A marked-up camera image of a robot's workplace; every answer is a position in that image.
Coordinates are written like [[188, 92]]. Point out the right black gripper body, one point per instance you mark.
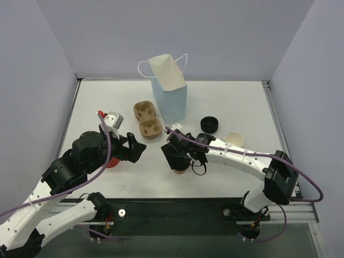
[[172, 151]]

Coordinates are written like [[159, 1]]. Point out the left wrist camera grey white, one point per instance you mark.
[[112, 121]]

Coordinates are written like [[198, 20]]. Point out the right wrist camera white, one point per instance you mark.
[[173, 129]]

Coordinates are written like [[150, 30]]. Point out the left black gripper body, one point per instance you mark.
[[127, 148]]

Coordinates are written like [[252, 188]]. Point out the stack of black lids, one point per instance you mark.
[[209, 124]]

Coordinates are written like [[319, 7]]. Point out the light blue paper bag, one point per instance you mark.
[[168, 85]]

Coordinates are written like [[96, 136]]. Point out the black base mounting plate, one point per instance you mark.
[[131, 217]]

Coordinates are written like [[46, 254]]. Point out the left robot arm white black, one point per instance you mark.
[[29, 228]]

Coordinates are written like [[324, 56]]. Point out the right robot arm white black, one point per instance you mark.
[[278, 178]]

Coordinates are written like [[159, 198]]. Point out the red cup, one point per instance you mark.
[[112, 163]]

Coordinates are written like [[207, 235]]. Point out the brown paper cup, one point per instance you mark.
[[179, 172]]

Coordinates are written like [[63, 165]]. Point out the brown pulp cup carrier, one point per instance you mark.
[[149, 126]]

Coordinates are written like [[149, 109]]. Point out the stack of brown paper cups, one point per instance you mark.
[[235, 139]]

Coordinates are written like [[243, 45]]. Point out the aluminium frame rail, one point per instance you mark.
[[296, 212]]

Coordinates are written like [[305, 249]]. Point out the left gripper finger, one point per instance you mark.
[[132, 147], [137, 151]]

